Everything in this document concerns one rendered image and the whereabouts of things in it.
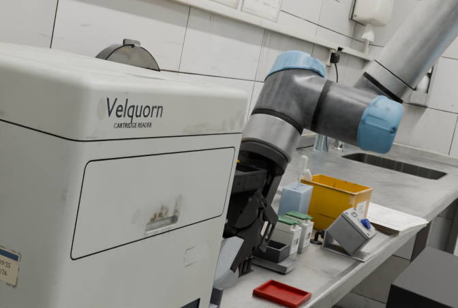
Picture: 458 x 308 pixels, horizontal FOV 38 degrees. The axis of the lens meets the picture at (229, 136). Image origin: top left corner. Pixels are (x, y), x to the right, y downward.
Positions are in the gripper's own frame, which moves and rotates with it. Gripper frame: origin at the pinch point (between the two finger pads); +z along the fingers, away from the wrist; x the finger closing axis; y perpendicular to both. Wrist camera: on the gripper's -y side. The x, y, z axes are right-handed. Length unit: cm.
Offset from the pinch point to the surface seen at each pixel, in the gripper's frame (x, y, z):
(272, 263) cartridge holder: 2.0, 27.6, -11.9
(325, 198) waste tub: 5, 55, -35
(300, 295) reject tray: -5.9, 22.0, -7.5
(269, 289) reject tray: -1.6, 20.3, -6.5
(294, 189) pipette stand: 8, 41, -30
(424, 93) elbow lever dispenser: 24, 215, -156
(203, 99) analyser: -4.4, -26.1, -12.9
